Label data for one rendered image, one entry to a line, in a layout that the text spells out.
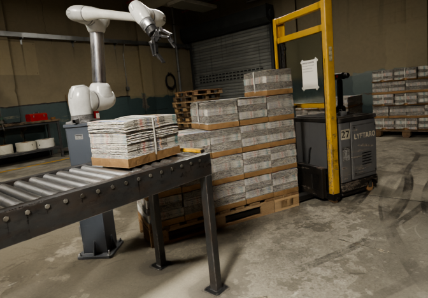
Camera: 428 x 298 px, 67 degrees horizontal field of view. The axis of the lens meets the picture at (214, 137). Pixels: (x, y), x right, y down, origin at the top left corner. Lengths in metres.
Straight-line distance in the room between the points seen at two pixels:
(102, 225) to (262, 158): 1.42
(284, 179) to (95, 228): 1.67
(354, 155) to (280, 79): 1.07
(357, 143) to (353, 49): 5.68
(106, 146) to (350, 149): 2.42
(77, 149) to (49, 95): 6.74
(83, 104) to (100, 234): 0.96
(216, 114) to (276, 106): 0.59
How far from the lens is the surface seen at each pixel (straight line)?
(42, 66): 9.26
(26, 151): 8.34
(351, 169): 3.47
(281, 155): 3.03
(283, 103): 3.01
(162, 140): 1.75
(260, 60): 10.10
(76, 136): 2.52
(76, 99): 2.51
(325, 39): 3.14
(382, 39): 8.80
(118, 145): 1.62
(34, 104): 9.08
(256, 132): 2.85
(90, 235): 2.68
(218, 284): 2.04
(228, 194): 2.79
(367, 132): 3.57
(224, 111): 2.68
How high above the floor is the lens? 1.11
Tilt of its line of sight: 7 degrees down
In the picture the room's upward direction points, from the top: 5 degrees counter-clockwise
